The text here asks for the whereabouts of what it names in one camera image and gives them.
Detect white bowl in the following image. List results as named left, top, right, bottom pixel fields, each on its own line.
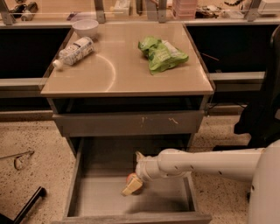
left=72, top=19, right=99, bottom=39

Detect dark objects on shelf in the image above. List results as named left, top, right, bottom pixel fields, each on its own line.
left=10, top=0, right=39, bottom=21

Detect clear plastic water bottle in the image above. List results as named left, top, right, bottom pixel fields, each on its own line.
left=52, top=37, right=94, bottom=70

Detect green chip bag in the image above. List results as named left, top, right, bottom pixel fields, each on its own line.
left=138, top=36, right=189, bottom=75

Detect grey drawer cabinet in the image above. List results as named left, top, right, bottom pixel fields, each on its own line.
left=39, top=21, right=214, bottom=224

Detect pink plastic container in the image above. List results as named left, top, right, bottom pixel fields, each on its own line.
left=171, top=0, right=198, bottom=20

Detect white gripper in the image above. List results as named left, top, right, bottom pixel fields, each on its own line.
left=122, top=151, right=162, bottom=196

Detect open grey middle drawer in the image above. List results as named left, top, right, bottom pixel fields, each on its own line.
left=52, top=136, right=212, bottom=224

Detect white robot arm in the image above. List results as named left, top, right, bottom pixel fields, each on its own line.
left=122, top=140, right=280, bottom=224

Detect white box on shelf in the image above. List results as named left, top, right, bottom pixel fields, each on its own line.
left=113, top=0, right=130, bottom=16

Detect black chair leg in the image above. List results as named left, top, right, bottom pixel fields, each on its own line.
left=0, top=186, right=46, bottom=224

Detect black office chair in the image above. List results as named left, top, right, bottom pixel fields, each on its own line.
left=212, top=25, right=280, bottom=152

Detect red apple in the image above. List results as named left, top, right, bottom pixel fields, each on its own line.
left=126, top=173, right=143, bottom=194

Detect closed grey top drawer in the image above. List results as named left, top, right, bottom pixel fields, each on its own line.
left=53, top=110, right=204, bottom=137

